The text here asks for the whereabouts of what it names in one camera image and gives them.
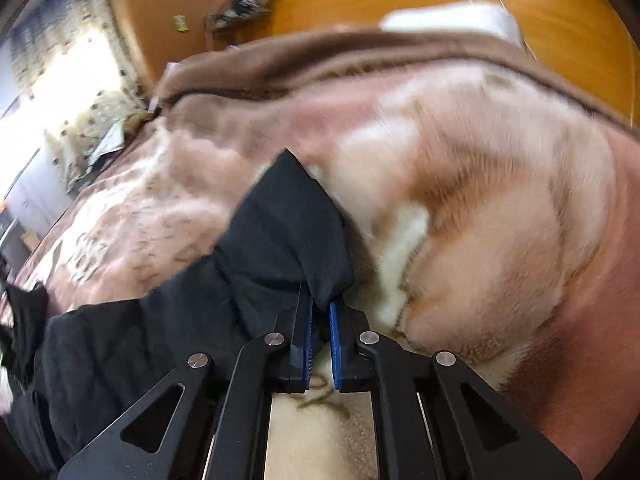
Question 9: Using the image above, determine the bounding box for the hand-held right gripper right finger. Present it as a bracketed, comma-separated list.
[329, 300, 583, 480]

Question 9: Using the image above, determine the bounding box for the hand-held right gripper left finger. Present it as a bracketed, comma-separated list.
[57, 282, 314, 480]

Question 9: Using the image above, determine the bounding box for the large black garment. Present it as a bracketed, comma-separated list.
[0, 149, 354, 480]

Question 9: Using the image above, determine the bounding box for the brown printed blanket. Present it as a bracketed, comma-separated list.
[10, 30, 640, 480]

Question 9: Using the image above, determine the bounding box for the cluttered bedside shelf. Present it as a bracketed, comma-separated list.
[204, 0, 274, 37]

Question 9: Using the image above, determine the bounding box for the white pillow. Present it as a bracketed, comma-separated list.
[380, 2, 524, 45]

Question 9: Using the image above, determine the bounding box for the patterned curtain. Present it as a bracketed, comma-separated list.
[10, 0, 151, 192]

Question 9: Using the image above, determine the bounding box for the wooden wardrobe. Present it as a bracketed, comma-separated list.
[102, 0, 241, 92]

